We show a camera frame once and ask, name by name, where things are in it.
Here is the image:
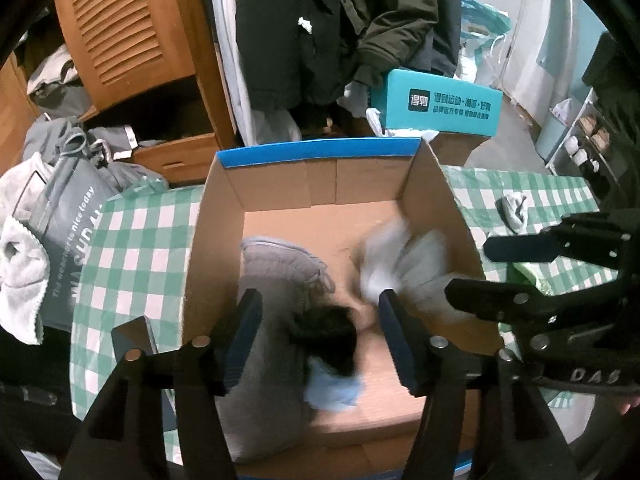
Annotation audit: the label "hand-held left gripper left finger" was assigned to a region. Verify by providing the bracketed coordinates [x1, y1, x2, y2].
[60, 287, 266, 480]

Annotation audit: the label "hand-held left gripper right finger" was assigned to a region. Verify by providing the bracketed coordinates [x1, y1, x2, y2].
[377, 290, 566, 480]

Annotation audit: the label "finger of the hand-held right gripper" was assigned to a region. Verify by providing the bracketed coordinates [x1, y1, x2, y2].
[482, 212, 640, 272]
[444, 277, 622, 352]

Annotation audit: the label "gray fleece pouch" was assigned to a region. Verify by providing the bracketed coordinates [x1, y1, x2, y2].
[215, 235, 336, 463]

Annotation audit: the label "black sock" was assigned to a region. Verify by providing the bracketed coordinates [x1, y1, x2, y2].
[287, 305, 358, 376]

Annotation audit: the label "light blue sock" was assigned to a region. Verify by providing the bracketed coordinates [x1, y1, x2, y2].
[302, 357, 362, 413]

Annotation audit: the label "blue cardboard box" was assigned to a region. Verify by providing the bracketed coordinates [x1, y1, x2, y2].
[182, 137, 506, 480]

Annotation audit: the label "white gray sock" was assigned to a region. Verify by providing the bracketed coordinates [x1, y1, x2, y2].
[495, 191, 530, 233]

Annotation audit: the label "light blue bin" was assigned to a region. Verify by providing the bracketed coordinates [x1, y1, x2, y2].
[537, 110, 568, 167]

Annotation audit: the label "shoe rack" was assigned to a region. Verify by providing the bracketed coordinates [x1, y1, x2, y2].
[545, 87, 621, 201]

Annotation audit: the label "brown cardboard box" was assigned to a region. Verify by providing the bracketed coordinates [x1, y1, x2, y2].
[430, 130, 491, 167]

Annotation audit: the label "green checkered tablecloth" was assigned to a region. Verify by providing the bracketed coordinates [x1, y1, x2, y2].
[70, 165, 621, 471]

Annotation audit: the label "teal printed box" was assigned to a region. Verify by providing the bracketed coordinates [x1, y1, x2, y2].
[370, 69, 503, 137]

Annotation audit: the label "gray printed tote bag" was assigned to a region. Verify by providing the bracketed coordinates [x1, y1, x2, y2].
[37, 160, 118, 331]

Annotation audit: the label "blue white plastic bag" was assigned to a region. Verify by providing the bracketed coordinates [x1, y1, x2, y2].
[457, 0, 513, 86]

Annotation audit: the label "white towel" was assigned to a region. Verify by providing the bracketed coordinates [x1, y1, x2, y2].
[0, 152, 58, 346]

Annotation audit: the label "navy hanging jacket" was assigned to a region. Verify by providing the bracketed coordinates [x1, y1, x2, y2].
[425, 0, 463, 78]

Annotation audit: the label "olive hanging jacket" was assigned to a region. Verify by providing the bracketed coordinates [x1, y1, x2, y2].
[310, 0, 441, 91]

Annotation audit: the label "white hanging garment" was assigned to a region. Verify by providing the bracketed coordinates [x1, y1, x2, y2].
[210, 0, 301, 146]

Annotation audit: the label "gray hoodie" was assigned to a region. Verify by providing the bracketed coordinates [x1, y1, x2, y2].
[22, 117, 168, 193]

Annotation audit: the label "black hanging coat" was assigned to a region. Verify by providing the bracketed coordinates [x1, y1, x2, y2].
[235, 0, 351, 111]

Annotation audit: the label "gray clothes in wardrobe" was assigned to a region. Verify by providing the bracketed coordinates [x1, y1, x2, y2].
[27, 45, 93, 116]

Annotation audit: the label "wooden louvered wardrobe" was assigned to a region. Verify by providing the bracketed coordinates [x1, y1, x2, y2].
[0, 0, 238, 186]

